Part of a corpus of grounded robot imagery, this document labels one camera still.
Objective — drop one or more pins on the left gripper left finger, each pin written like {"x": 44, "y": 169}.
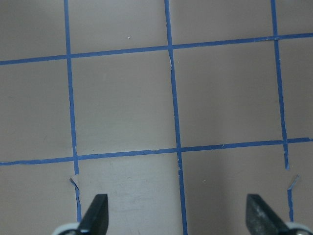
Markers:
{"x": 94, "y": 222}

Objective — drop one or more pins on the brown paper table mat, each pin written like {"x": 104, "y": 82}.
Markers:
{"x": 176, "y": 109}

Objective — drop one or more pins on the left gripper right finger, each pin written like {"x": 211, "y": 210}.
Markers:
{"x": 262, "y": 220}

